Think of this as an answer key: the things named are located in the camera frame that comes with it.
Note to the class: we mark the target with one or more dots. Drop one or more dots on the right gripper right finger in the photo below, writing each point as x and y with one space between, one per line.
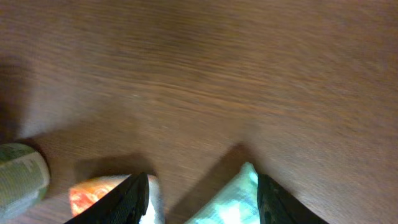
278 206

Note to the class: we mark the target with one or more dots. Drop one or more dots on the mint green wipes pack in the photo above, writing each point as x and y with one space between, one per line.
235 203

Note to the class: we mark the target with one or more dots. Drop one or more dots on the orange small box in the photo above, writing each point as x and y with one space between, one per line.
90 193

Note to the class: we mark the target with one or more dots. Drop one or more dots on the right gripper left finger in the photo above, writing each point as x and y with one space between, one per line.
121 202

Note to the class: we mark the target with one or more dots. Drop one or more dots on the green lid jar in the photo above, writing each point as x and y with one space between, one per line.
25 178

